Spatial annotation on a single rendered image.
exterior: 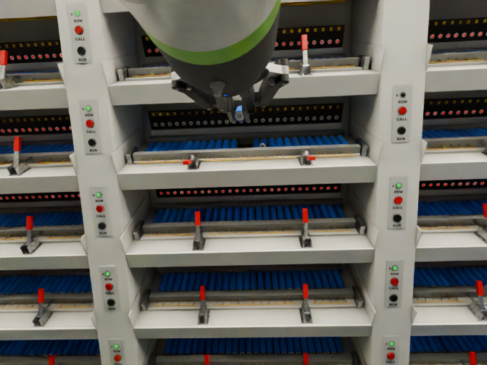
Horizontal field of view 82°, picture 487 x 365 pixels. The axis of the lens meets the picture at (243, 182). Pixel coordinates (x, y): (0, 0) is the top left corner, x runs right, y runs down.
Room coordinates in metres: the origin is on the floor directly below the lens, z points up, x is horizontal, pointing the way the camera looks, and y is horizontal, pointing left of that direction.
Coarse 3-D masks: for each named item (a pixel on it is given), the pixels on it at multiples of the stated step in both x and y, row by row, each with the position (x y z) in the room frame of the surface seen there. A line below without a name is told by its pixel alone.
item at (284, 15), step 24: (432, 0) 0.82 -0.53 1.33; (456, 0) 0.82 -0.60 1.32; (480, 0) 0.81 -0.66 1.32; (0, 24) 0.87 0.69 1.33; (24, 24) 0.86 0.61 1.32; (48, 24) 0.86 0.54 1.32; (288, 24) 0.83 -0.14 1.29; (312, 24) 0.83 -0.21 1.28; (336, 24) 0.83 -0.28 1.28; (336, 96) 0.83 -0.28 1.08; (432, 96) 0.82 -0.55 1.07; (456, 96) 0.82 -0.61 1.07; (480, 96) 0.81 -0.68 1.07; (144, 120) 0.85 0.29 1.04
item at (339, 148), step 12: (348, 144) 0.69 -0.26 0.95; (144, 156) 0.70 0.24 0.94; (156, 156) 0.70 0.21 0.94; (168, 156) 0.69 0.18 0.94; (180, 156) 0.69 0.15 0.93; (204, 156) 0.69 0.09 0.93; (216, 156) 0.69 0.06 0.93; (228, 156) 0.69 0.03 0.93; (240, 156) 0.68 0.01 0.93; (252, 156) 0.69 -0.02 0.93; (324, 156) 0.67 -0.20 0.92
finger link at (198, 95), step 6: (174, 84) 0.31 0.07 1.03; (180, 84) 0.32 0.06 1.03; (180, 90) 0.32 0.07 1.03; (186, 90) 0.33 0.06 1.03; (192, 90) 0.33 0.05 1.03; (198, 90) 0.35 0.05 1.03; (192, 96) 0.35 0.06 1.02; (198, 96) 0.35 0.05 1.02; (204, 96) 0.37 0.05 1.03; (198, 102) 0.37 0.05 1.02; (204, 102) 0.37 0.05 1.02; (204, 108) 0.40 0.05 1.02; (210, 108) 0.40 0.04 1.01
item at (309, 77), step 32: (288, 32) 0.79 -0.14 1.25; (320, 32) 0.79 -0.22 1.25; (128, 64) 0.77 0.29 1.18; (160, 64) 0.80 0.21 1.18; (288, 64) 0.70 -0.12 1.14; (320, 64) 0.70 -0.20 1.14; (352, 64) 0.70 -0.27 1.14; (128, 96) 0.66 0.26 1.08; (160, 96) 0.66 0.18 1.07; (288, 96) 0.65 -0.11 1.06
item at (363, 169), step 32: (192, 128) 0.81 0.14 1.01; (224, 128) 0.81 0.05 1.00; (256, 128) 0.81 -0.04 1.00; (288, 128) 0.80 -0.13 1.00; (320, 128) 0.80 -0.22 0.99; (352, 128) 0.79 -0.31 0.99; (128, 160) 0.69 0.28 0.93; (256, 160) 0.68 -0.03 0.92; (288, 160) 0.68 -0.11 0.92; (320, 160) 0.67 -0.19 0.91; (352, 160) 0.66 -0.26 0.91
